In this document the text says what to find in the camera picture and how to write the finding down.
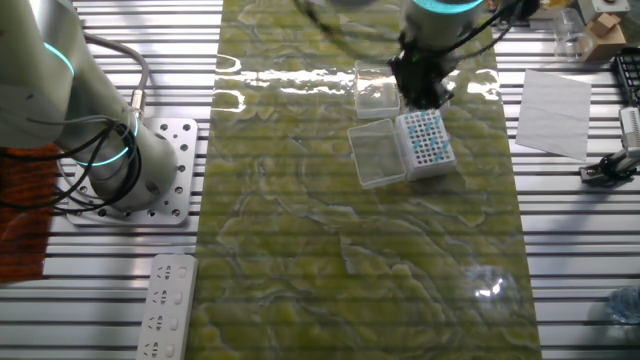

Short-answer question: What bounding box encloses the white power strip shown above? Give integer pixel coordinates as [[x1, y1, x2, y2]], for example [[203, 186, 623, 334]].
[[134, 253, 200, 360]]

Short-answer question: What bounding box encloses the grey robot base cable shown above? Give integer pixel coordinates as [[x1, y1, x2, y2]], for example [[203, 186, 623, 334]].
[[82, 32, 151, 121]]

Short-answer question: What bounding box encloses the clear plastic cup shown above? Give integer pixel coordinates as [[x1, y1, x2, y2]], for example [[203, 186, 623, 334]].
[[552, 7, 594, 62]]

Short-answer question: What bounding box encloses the brown wooden board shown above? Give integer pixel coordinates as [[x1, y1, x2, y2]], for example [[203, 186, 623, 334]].
[[0, 144, 61, 284]]

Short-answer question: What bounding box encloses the clear plastic rack lid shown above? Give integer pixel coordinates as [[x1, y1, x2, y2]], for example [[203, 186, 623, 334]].
[[353, 59, 403, 120], [346, 118, 408, 191]]

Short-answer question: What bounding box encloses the small silver camera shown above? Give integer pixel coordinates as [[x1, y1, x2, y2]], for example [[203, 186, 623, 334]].
[[618, 105, 640, 162]]

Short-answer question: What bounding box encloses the silver camera mount base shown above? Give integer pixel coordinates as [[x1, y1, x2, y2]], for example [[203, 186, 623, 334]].
[[578, 148, 640, 185]]

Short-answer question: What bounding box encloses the clear water bottle blue cap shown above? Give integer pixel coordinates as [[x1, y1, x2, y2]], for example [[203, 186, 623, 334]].
[[607, 285, 640, 325]]

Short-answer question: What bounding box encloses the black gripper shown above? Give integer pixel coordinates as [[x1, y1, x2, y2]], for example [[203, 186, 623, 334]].
[[389, 47, 451, 112]]

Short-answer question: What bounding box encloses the white paper sheet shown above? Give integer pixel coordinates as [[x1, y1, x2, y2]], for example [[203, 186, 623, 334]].
[[514, 68, 593, 162]]

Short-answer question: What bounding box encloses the black keyboard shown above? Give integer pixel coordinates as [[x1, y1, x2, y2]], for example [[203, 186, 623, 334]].
[[612, 49, 640, 106]]

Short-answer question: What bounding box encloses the green marble pattern mat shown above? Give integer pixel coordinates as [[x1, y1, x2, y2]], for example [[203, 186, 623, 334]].
[[184, 0, 544, 360]]

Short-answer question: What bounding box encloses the white box device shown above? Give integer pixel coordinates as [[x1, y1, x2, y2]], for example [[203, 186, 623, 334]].
[[577, 0, 632, 15]]

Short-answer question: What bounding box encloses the black base cable bundle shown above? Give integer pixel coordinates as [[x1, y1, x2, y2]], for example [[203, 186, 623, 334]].
[[0, 119, 144, 214]]

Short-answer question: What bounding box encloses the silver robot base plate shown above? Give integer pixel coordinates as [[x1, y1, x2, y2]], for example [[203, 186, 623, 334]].
[[64, 117, 200, 227]]

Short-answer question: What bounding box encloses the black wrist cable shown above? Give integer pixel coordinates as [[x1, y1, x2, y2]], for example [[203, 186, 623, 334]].
[[294, 0, 541, 66]]

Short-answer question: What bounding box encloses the white pipette tip rack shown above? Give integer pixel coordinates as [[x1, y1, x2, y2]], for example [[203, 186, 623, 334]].
[[393, 109, 457, 182]]

